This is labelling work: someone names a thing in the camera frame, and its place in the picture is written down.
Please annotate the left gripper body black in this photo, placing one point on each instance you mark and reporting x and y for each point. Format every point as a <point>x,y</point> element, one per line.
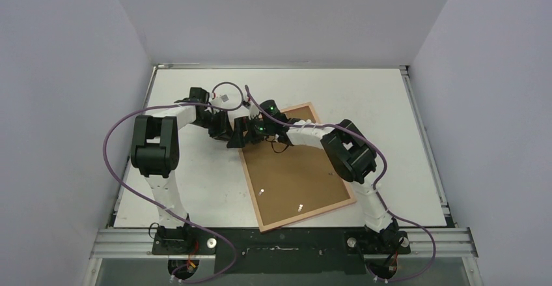
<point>215,123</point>

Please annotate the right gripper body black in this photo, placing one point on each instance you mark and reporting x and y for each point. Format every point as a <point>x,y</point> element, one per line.
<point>246,131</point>

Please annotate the brown frame backing board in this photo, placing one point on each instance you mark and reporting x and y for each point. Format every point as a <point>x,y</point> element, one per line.
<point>297,176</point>

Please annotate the light wooden picture frame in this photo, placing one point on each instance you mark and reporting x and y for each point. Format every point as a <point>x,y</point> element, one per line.
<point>302,221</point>

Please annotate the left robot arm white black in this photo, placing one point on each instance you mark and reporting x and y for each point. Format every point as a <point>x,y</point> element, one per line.
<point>155,152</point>

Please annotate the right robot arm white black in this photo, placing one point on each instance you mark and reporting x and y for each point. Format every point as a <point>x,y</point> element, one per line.
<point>352,156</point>

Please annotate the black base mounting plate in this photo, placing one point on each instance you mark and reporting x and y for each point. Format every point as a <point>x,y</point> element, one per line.
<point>301,250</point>

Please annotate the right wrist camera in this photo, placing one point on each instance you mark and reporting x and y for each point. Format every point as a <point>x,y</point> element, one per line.
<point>254,112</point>

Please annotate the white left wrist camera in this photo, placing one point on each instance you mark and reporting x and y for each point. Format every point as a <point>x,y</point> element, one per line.
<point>220,100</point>

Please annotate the aluminium rail front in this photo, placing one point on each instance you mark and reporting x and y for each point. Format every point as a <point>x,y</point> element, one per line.
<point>139,243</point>

